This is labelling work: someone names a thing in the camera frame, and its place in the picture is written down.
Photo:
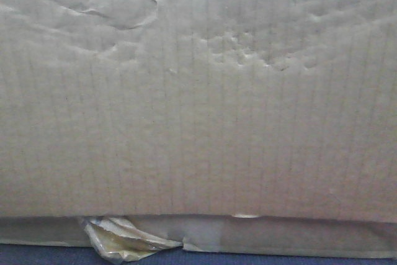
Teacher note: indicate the brown cardboard box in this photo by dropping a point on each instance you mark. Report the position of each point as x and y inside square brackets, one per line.
[238, 126]

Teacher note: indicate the peeling clear packing tape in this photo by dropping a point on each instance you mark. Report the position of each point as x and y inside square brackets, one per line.
[118, 240]

